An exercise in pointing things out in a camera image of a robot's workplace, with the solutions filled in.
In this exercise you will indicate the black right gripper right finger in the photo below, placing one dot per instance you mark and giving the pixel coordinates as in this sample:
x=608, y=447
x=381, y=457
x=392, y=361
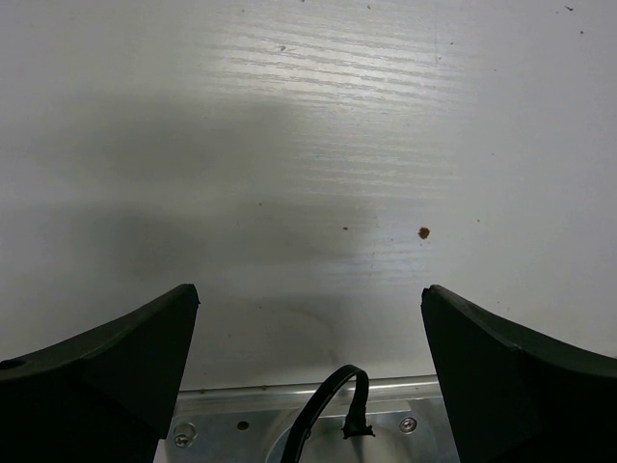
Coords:
x=513, y=394

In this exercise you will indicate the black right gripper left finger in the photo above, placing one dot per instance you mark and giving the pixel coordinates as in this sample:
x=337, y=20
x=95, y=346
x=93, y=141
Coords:
x=106, y=395

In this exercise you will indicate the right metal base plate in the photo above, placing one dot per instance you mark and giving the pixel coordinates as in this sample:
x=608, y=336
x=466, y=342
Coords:
x=407, y=416

